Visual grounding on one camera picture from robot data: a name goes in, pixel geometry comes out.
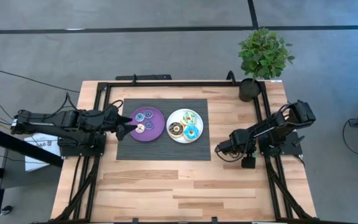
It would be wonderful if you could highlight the purple round plate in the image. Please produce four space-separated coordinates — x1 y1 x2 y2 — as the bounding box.
128 106 166 142

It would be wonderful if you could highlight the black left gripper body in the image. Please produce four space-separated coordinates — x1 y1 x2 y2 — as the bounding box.
99 105 127 141

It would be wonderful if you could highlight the black floor beam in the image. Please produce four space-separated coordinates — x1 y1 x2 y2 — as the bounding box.
0 124 65 168

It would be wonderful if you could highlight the large mint black-drizzle donut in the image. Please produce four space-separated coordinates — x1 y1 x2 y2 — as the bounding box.
180 111 198 126

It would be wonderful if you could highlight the small dark floor object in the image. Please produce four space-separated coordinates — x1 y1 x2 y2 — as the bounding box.
0 204 14 217

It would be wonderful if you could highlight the large chocolate glazed donut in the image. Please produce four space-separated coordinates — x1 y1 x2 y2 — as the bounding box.
168 121 185 138

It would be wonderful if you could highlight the grey woven placemat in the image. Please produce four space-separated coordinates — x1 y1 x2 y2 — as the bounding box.
116 98 211 161

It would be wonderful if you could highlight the green plant in black pot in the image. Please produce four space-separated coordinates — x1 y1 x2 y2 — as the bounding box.
237 27 296 103

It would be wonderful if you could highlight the black power strip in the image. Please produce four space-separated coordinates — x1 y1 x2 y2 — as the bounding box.
115 74 173 81

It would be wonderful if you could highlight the black aluminium table frame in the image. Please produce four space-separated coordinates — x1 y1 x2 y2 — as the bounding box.
31 71 323 224

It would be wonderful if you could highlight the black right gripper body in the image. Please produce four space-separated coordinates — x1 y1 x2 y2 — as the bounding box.
228 129 257 169

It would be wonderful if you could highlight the white printed box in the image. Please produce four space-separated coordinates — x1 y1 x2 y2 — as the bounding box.
24 133 62 172

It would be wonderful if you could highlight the large blue glazed donut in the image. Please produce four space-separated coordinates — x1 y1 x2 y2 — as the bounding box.
183 124 200 141

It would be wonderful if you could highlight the white round plate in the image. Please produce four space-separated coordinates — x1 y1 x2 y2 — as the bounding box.
166 108 204 144

